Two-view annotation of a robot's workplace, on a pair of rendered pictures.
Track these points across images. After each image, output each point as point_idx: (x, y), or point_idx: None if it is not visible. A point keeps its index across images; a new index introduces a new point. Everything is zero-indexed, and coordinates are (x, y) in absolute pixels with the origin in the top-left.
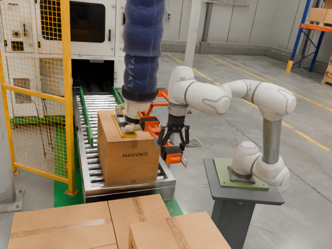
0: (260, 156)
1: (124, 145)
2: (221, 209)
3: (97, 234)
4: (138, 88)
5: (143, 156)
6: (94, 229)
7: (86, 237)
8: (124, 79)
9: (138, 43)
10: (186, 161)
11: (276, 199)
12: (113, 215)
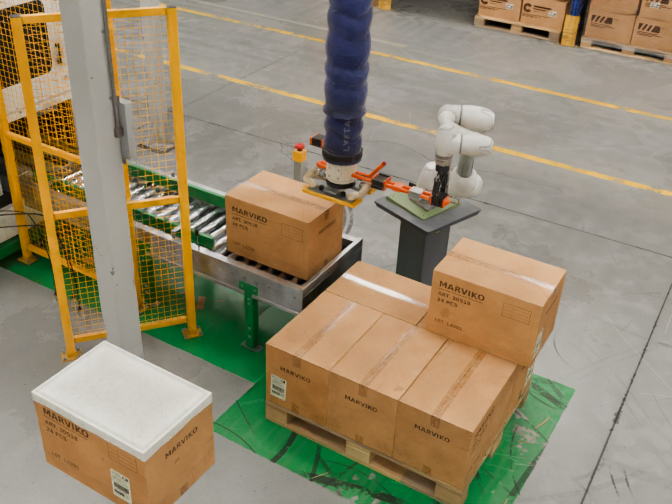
0: (453, 173)
1: (320, 220)
2: (421, 247)
3: (360, 316)
4: (355, 150)
5: (332, 225)
6: (352, 315)
7: (356, 323)
8: (335, 146)
9: (356, 106)
10: (459, 199)
11: (473, 210)
12: (349, 298)
